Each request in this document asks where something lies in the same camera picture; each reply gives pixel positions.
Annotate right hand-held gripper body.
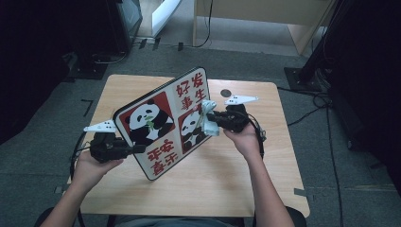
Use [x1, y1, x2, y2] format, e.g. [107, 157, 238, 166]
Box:
[219, 95, 260, 133]

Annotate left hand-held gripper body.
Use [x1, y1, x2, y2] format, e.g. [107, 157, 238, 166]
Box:
[82, 118, 134, 165]

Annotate light blue cloth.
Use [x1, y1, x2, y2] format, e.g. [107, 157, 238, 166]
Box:
[198, 98, 221, 137]

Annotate panda print board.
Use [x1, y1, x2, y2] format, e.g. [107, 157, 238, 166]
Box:
[113, 65, 213, 182]

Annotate person's right hand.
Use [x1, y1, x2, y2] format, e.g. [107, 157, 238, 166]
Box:
[222, 121, 263, 163]

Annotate person's left hand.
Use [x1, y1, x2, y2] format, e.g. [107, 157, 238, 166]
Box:
[71, 149, 125, 194]

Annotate person's grey-blue pants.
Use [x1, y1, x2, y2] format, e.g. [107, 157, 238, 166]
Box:
[113, 215, 242, 227]

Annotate black floor base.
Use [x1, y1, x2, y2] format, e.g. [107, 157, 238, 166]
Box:
[61, 51, 110, 80]

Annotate black stand with base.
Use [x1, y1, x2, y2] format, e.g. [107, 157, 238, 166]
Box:
[283, 0, 349, 93]

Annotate light wooden cabinet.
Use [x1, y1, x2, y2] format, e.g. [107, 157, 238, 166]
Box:
[192, 0, 336, 57]

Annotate white panel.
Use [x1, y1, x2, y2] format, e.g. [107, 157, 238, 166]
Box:
[150, 0, 183, 39]

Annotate dark monitor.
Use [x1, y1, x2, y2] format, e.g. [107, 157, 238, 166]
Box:
[105, 0, 144, 55]

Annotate right hand-held gripper cable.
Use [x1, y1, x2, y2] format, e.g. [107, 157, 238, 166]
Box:
[246, 113, 268, 160]

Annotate hand-held gripper cable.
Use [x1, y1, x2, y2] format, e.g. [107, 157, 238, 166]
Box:
[246, 113, 268, 160]
[68, 130, 93, 227]

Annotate left hand-held gripper cable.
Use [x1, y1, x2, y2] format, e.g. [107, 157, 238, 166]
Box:
[68, 130, 93, 227]

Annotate black hanging cable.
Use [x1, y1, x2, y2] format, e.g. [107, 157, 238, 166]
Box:
[177, 0, 216, 52]

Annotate black floor cables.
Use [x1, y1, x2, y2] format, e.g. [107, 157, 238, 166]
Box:
[277, 67, 345, 227]

